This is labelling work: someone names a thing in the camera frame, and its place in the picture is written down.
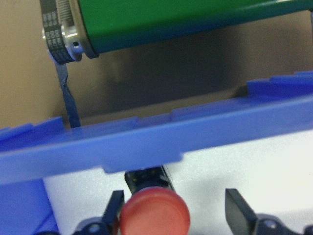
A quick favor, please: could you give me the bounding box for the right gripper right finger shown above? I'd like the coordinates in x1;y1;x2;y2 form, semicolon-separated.
225;188;258;235

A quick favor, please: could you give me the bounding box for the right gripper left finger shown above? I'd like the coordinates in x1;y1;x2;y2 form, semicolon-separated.
101;190;125;232

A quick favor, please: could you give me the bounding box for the red push button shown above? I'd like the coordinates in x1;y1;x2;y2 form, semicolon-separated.
119;166;190;235

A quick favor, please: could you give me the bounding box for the right blue plastic bin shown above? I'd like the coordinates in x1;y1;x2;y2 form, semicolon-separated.
0;71;313;235

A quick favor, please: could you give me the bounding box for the green conveyor belt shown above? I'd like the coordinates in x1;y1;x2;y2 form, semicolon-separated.
40;0;313;64

